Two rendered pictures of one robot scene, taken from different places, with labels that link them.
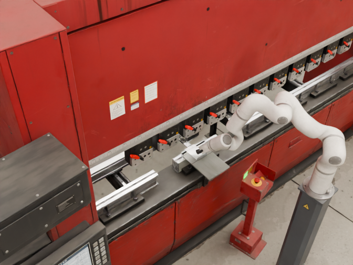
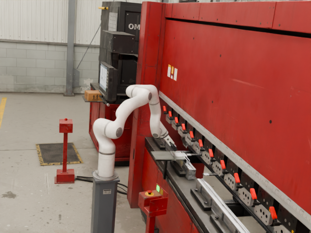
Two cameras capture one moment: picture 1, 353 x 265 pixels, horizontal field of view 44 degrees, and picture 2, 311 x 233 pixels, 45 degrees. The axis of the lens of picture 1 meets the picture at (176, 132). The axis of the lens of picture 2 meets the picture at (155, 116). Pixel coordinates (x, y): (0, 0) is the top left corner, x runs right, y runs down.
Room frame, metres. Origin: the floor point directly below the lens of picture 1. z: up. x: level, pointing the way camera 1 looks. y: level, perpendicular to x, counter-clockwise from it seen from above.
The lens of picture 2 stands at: (3.11, -3.08, 2.18)
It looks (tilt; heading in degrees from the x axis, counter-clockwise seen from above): 15 degrees down; 114
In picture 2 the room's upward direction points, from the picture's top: 5 degrees clockwise
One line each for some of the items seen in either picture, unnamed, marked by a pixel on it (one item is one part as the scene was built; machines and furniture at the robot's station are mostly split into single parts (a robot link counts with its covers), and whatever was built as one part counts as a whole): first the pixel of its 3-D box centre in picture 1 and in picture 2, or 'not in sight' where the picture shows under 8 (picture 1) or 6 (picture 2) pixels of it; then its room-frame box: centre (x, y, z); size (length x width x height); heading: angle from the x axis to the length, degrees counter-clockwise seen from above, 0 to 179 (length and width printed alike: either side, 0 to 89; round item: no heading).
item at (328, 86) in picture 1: (323, 89); not in sight; (2.94, -1.22, 0.89); 0.30 x 0.05 x 0.03; 130
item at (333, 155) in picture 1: (331, 157); (104, 135); (1.73, -0.88, 1.30); 0.19 x 0.12 x 0.24; 169
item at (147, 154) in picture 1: (138, 149); (172, 113); (1.80, 0.22, 1.26); 0.15 x 0.09 x 0.17; 130
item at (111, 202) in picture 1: (123, 195); (165, 142); (1.72, 0.32, 0.92); 0.50 x 0.06 x 0.10; 130
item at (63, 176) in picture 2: not in sight; (65, 150); (0.27, 0.53, 0.41); 0.25 x 0.20 x 0.83; 40
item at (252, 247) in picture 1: (248, 238); not in sight; (2.01, -0.61, 0.06); 0.25 x 0.20 x 0.12; 53
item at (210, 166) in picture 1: (206, 161); (167, 155); (1.96, -0.20, 1.00); 0.26 x 0.18 x 0.01; 40
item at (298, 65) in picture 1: (293, 67); (236, 174); (2.70, -0.85, 1.26); 0.15 x 0.09 x 0.17; 130
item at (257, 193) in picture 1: (258, 180); (152, 199); (2.03, -0.58, 0.75); 0.20 x 0.16 x 0.18; 143
